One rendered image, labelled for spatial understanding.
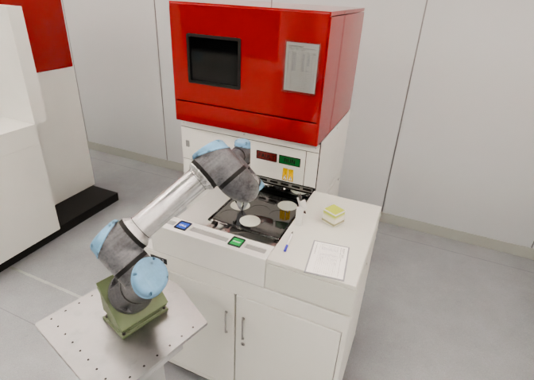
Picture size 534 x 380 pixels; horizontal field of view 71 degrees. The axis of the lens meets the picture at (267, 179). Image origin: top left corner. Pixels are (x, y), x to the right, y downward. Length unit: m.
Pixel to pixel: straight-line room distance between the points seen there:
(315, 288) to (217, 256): 0.42
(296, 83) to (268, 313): 1.01
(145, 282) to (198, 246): 0.45
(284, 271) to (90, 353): 0.71
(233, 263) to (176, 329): 0.33
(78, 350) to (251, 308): 0.66
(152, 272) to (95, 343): 0.35
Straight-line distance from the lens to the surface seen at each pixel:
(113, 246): 1.23
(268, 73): 1.82
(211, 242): 1.56
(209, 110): 2.02
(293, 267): 1.45
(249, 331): 1.78
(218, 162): 1.22
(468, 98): 3.26
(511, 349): 2.92
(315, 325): 1.60
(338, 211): 1.68
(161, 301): 1.47
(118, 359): 1.40
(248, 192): 1.25
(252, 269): 1.54
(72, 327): 1.54
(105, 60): 4.61
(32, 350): 2.69
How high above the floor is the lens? 1.89
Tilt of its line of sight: 27 degrees down
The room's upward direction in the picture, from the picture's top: 3 degrees clockwise
